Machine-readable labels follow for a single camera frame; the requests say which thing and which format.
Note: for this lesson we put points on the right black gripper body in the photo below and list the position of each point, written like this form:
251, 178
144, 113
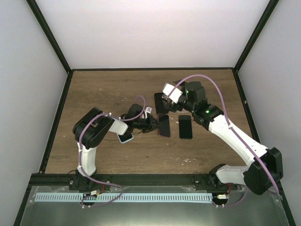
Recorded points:
171, 107

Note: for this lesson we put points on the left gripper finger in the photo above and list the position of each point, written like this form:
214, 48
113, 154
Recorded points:
155, 127
156, 123

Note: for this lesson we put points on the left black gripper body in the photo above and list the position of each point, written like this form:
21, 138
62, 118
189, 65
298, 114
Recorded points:
146, 125

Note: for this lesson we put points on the black phone case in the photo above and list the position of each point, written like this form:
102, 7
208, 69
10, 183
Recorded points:
160, 103

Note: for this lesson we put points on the black phone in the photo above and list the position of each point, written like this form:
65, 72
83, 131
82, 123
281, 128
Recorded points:
185, 127

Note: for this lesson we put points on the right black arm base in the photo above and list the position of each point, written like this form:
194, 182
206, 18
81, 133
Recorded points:
209, 182

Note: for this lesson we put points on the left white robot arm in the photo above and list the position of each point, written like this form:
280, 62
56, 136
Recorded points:
91, 129

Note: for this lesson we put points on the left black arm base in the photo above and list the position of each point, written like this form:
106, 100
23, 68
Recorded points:
84, 184

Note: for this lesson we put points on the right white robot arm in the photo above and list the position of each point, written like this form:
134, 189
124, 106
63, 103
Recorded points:
263, 166

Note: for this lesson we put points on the grey metal front plate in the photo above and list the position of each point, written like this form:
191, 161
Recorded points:
244, 209

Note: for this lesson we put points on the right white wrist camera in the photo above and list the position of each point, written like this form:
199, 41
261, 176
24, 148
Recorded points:
171, 92

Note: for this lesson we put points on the black aluminium frame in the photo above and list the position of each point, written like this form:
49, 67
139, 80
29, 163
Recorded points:
51, 39

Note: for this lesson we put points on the light blue slotted cable duct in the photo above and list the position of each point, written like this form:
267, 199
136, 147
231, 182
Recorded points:
126, 197

